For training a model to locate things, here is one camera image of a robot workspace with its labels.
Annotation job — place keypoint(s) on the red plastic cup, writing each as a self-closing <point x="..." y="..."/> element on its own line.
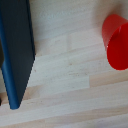
<point x="116" y="40"/>

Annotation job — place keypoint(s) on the dark blue book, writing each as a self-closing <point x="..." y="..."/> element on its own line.
<point x="16" y="50"/>

